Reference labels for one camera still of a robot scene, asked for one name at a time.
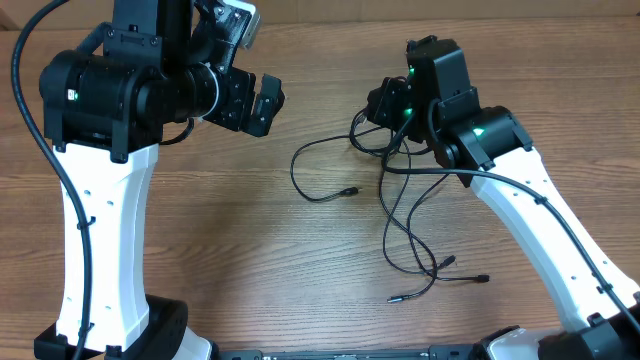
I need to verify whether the black usb cable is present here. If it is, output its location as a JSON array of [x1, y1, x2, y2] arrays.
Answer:
[[289, 109, 391, 204], [349, 107, 491, 304]]

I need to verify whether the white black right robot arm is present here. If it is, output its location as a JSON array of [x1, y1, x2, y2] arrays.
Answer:
[[366, 36, 639, 359]]

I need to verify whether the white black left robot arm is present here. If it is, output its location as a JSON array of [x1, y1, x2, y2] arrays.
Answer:
[[34, 0, 284, 359]]

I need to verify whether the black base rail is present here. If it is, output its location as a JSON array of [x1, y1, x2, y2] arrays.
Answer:
[[214, 344, 474, 360]]

